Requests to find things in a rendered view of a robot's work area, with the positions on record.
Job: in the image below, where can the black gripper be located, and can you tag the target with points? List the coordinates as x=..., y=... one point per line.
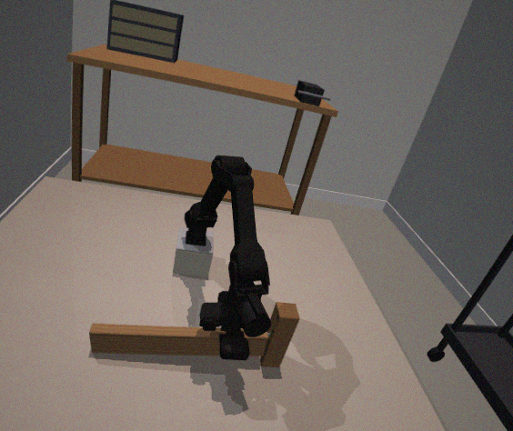
x=232, y=345

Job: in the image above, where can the brown wooden post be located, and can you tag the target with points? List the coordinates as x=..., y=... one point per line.
x=283, y=324

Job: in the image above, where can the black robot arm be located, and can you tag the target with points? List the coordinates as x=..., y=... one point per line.
x=247, y=259

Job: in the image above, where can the brown wooden board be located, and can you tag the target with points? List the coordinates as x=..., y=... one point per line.
x=164, y=340

